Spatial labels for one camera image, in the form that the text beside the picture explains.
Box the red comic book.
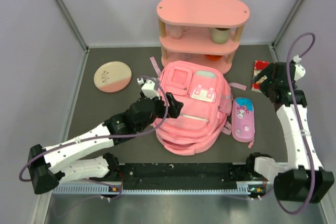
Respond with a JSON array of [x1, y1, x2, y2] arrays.
[[251, 60, 271, 92]]

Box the pink student backpack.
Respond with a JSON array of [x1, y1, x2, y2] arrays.
[[153, 61, 246, 156]]

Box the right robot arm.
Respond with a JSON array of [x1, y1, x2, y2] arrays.
[[245, 62, 334, 204]]

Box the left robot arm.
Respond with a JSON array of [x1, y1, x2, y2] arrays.
[[26, 92, 184, 195]]

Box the purple pencil case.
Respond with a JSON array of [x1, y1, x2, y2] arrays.
[[231, 98, 255, 148]]

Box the pink and cream plate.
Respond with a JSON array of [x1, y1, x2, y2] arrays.
[[93, 61, 132, 93]]

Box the orange bowl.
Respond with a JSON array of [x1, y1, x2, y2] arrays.
[[205, 55, 223, 61]]

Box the green cup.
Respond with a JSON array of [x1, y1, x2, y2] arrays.
[[209, 28, 230, 44]]

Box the pink three-tier shelf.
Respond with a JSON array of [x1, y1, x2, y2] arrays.
[[156, 0, 250, 74]]

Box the pink mug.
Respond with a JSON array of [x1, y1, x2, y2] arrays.
[[167, 25, 190, 39]]

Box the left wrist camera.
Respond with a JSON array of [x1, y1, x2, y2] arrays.
[[137, 78, 160, 99]]

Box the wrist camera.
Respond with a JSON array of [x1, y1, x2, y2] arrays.
[[293, 55, 306, 81], [137, 78, 160, 99]]

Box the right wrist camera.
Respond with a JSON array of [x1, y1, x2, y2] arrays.
[[293, 55, 306, 81]]

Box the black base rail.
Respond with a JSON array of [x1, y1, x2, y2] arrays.
[[89, 163, 272, 190]]

